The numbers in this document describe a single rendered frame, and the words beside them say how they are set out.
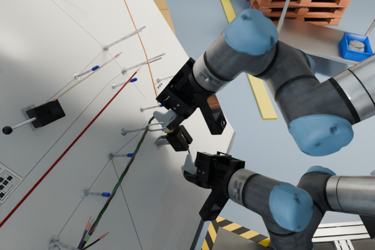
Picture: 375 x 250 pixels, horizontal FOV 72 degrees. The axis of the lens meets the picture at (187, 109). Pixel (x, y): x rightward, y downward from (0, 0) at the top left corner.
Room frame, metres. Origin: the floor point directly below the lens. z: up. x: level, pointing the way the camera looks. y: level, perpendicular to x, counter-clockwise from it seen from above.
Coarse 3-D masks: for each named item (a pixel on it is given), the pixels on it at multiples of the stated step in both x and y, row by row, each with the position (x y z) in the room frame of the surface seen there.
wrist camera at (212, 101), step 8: (200, 96) 0.37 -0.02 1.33; (208, 96) 0.38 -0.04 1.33; (216, 96) 0.40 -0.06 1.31; (200, 104) 0.37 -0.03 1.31; (208, 104) 0.37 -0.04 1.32; (216, 104) 0.39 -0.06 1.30; (208, 112) 0.36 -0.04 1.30; (216, 112) 0.37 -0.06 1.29; (208, 120) 0.36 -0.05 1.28; (216, 120) 0.36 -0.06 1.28; (224, 120) 0.38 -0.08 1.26; (216, 128) 0.35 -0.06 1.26; (224, 128) 0.37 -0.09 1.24
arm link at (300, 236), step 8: (312, 208) 0.22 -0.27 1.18; (312, 216) 0.21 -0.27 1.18; (320, 216) 0.21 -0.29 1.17; (312, 224) 0.19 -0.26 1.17; (272, 232) 0.17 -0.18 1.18; (296, 232) 0.17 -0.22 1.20; (304, 232) 0.17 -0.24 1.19; (312, 232) 0.18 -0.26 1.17; (272, 240) 0.17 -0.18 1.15; (280, 240) 0.16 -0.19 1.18; (288, 240) 0.16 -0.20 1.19; (296, 240) 0.16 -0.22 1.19; (304, 240) 0.16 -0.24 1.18; (280, 248) 0.15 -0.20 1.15; (288, 248) 0.15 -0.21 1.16; (296, 248) 0.15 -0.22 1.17; (304, 248) 0.15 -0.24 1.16; (312, 248) 0.16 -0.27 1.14
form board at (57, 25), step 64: (0, 0) 0.45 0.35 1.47; (64, 0) 0.55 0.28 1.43; (128, 0) 0.70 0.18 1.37; (0, 64) 0.35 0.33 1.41; (64, 64) 0.43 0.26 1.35; (128, 64) 0.54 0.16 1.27; (0, 128) 0.26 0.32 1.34; (64, 128) 0.32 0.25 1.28; (128, 128) 0.40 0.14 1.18; (192, 128) 0.53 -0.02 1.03; (64, 192) 0.21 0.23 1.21; (128, 192) 0.27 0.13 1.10; (192, 192) 0.35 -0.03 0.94
